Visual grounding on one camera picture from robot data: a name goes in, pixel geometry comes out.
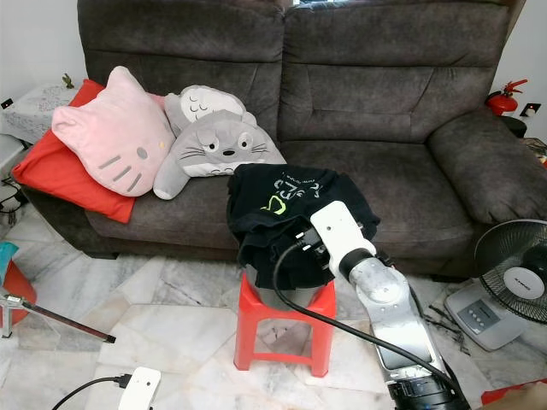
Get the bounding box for red fire extinguisher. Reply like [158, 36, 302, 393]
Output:
[485, 79, 529, 118]

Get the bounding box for black t-shirt green print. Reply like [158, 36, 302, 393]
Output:
[226, 162, 381, 287]

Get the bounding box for dark grey fabric sofa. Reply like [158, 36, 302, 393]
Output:
[26, 0, 547, 283]

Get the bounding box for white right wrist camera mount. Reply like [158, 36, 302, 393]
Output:
[309, 201, 377, 267]

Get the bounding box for black standing fan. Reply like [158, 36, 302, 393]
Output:
[444, 220, 547, 351]

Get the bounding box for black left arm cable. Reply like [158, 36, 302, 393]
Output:
[51, 373, 133, 410]

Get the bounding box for silver metal clothes rack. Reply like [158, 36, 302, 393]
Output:
[0, 286, 116, 344]

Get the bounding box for pink cat face pillow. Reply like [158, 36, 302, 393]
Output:
[51, 66, 174, 197]

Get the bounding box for red cushion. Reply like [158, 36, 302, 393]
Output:
[13, 79, 168, 225]

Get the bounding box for grey totoro pillow open eyes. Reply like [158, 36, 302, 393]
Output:
[154, 109, 287, 200]

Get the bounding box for side table lace cloth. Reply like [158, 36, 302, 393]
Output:
[0, 81, 86, 146]

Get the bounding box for grey totoro pillow closed eyes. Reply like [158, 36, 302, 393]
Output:
[164, 84, 249, 138]

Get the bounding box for red plastic stool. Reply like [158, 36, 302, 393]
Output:
[233, 272, 337, 378]

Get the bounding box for orange bucket teal liner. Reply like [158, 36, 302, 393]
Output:
[0, 241, 38, 325]

